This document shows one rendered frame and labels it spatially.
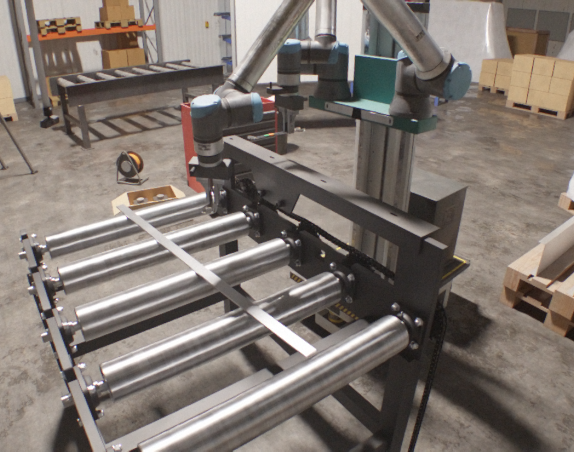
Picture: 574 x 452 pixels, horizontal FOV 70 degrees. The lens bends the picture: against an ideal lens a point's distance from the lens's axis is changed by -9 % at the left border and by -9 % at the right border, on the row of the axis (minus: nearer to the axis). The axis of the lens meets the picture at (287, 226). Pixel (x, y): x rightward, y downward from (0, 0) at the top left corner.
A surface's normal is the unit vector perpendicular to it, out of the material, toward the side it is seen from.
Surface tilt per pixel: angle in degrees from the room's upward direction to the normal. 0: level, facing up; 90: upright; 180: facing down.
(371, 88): 90
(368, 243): 90
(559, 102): 90
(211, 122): 100
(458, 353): 0
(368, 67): 90
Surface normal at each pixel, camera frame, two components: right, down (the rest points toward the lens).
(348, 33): 0.20, 0.45
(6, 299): 0.00, -0.89
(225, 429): 0.40, -0.40
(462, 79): 0.51, 0.45
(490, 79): -0.78, 0.28
